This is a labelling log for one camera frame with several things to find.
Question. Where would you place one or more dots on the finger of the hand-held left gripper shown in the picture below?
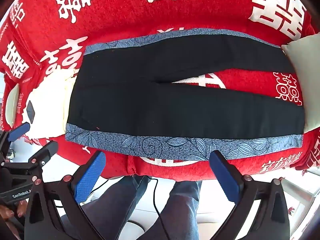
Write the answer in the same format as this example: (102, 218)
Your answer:
(46, 151)
(18, 132)

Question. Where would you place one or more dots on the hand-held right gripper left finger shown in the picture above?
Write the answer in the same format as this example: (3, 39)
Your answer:
(90, 177)

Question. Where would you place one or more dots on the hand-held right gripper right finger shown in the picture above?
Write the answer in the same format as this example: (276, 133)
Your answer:
(225, 180)

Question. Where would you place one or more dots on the black pants with blue trim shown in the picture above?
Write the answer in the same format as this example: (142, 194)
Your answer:
(175, 110)

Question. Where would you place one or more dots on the person's left hand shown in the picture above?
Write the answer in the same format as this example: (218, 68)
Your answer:
(11, 213)

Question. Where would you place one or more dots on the beige rounded cushion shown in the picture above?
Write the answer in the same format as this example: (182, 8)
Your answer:
(11, 105)

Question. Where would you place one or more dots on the person's left leg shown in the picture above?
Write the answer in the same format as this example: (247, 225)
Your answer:
(112, 205)

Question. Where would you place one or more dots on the person's leg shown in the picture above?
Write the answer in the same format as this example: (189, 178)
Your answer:
(112, 205)
(180, 205)

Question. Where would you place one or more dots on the cream white cloth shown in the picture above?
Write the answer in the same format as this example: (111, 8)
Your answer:
(50, 105)

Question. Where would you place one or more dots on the person's right leg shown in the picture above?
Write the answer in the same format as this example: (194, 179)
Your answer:
(180, 205)

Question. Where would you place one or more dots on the person's legs in jeans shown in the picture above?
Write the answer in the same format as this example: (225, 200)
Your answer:
(155, 200)

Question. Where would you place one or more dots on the pale grey pillow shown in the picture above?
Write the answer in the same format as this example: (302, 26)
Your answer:
(307, 62)

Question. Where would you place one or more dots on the red printed blanket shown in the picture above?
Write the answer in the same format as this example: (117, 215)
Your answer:
(125, 17)

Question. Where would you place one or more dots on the white metal frame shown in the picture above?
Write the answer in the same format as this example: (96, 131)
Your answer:
(300, 190)

